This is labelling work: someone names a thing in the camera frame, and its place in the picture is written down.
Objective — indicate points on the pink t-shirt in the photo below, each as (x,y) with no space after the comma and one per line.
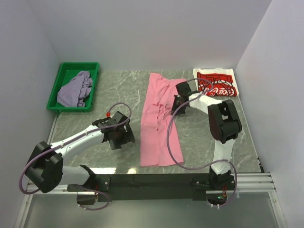
(156,115)

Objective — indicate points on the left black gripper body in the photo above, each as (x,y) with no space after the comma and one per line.
(122,137)

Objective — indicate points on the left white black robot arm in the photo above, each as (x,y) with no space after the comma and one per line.
(46,166)

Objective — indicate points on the folded red white Coca-Cola t-shirt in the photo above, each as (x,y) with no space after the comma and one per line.
(216,82)

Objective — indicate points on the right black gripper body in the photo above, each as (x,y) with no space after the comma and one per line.
(178,108)

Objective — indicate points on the green plastic bin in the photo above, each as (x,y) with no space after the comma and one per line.
(66,72)

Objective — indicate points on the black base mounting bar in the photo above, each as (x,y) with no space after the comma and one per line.
(112,187)

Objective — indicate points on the lavender t-shirt in bin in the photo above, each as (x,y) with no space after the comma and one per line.
(74,93)

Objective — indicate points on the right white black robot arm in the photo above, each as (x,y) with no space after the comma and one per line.
(224,126)

